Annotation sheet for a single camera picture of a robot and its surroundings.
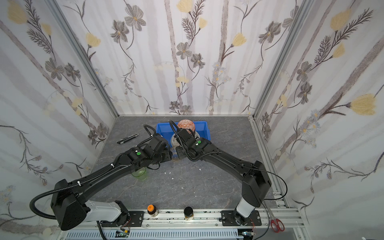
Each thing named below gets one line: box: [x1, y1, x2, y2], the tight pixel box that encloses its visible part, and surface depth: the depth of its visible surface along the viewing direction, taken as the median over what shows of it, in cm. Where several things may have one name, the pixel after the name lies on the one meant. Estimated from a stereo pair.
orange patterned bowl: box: [178, 119, 195, 133], surface depth 100 cm
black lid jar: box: [184, 206, 194, 221], surface depth 69 cm
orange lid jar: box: [147, 204, 159, 217], surface depth 71 cm
